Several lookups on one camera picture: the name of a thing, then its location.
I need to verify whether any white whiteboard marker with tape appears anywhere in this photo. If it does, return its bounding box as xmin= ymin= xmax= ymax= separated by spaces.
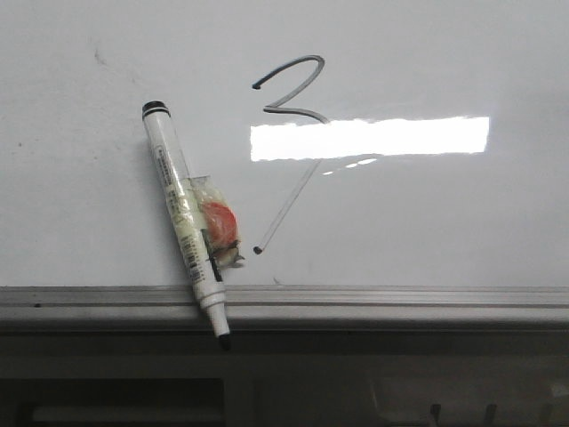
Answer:
xmin=141 ymin=101 xmax=244 ymax=350

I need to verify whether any grey base with black markings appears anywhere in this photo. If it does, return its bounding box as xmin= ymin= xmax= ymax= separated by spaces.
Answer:
xmin=1 ymin=332 xmax=568 ymax=426

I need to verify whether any white whiteboard with aluminium frame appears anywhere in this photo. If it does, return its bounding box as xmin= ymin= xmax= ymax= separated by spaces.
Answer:
xmin=1 ymin=1 xmax=568 ymax=331

